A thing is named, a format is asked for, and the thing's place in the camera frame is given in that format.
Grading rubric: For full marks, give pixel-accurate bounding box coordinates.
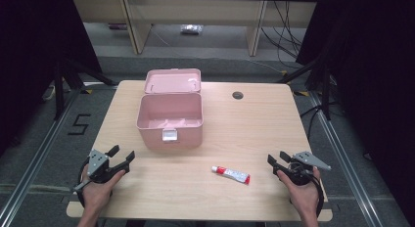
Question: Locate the black metal stand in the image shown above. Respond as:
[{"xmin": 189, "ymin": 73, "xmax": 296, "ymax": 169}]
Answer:
[
  {"xmin": 277, "ymin": 56, "xmax": 333, "ymax": 121},
  {"xmin": 53, "ymin": 56, "xmax": 115, "ymax": 121}
]

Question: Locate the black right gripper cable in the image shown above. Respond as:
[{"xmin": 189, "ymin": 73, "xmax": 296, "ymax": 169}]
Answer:
[{"xmin": 312, "ymin": 173, "xmax": 326, "ymax": 219}]

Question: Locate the white red ointment tube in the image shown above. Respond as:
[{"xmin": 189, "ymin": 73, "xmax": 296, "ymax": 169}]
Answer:
[{"xmin": 210, "ymin": 165, "xmax": 252, "ymax": 186}]

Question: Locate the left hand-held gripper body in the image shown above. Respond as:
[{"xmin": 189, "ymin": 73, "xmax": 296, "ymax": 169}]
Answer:
[{"xmin": 71, "ymin": 149, "xmax": 131, "ymax": 193}]

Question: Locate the person's left hand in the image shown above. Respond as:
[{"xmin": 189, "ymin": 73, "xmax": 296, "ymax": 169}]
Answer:
[{"xmin": 80, "ymin": 165, "xmax": 127, "ymax": 215}]

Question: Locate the person's right hand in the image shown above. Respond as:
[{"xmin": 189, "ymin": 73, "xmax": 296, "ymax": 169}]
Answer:
[{"xmin": 276, "ymin": 166, "xmax": 323, "ymax": 217}]

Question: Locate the aluminium floor rail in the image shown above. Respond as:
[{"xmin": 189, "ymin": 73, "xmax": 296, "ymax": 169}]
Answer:
[
  {"xmin": 308, "ymin": 89, "xmax": 384, "ymax": 227},
  {"xmin": 0, "ymin": 85, "xmax": 84, "ymax": 227}
]

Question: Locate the black floor cable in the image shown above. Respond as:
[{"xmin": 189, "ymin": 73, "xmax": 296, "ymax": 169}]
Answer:
[{"xmin": 299, "ymin": 104, "xmax": 323, "ymax": 141}]

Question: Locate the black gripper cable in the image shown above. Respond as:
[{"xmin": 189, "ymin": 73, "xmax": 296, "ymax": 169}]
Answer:
[
  {"xmin": 75, "ymin": 158, "xmax": 91, "ymax": 208},
  {"xmin": 312, "ymin": 173, "xmax": 326, "ymax": 219}
]

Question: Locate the light wooden desk frame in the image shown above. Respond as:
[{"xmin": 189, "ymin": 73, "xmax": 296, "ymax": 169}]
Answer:
[{"xmin": 71, "ymin": 0, "xmax": 318, "ymax": 58}]

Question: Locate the clear plastic bag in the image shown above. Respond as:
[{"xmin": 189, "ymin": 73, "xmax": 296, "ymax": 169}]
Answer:
[{"xmin": 180, "ymin": 23, "xmax": 205, "ymax": 36}]

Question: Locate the black curtain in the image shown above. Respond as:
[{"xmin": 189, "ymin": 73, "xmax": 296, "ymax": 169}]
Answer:
[
  {"xmin": 296, "ymin": 0, "xmax": 415, "ymax": 221},
  {"xmin": 0, "ymin": 0, "xmax": 103, "ymax": 158}
]

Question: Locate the pink plastic storage box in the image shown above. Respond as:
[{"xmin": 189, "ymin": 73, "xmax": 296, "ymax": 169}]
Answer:
[{"xmin": 136, "ymin": 68, "xmax": 205, "ymax": 150}]

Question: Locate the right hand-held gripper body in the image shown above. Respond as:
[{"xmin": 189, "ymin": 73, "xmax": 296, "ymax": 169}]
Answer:
[{"xmin": 275, "ymin": 151, "xmax": 333, "ymax": 187}]

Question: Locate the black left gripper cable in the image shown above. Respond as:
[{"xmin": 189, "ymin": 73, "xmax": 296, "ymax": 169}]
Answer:
[{"xmin": 75, "ymin": 158, "xmax": 91, "ymax": 208}]

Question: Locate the black floor cables bundle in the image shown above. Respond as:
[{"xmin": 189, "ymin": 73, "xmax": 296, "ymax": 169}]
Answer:
[{"xmin": 259, "ymin": 0, "xmax": 305, "ymax": 70}]

